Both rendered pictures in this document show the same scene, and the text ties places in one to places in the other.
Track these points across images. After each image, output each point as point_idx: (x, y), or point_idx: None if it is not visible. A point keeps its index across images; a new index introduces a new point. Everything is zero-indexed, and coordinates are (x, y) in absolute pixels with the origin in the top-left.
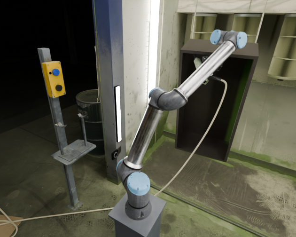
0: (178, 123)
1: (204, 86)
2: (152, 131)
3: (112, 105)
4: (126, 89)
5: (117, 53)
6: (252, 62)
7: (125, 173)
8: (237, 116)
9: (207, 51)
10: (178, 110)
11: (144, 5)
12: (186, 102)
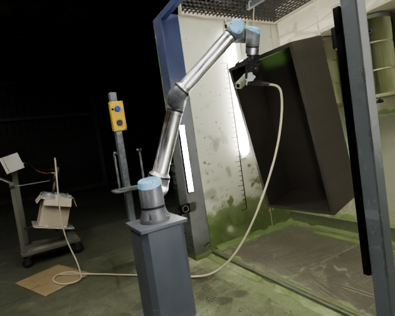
0: (257, 163)
1: (290, 112)
2: (170, 135)
3: (178, 147)
4: (197, 131)
5: None
6: (325, 59)
7: None
8: (310, 126)
9: None
10: (251, 143)
11: None
12: (184, 91)
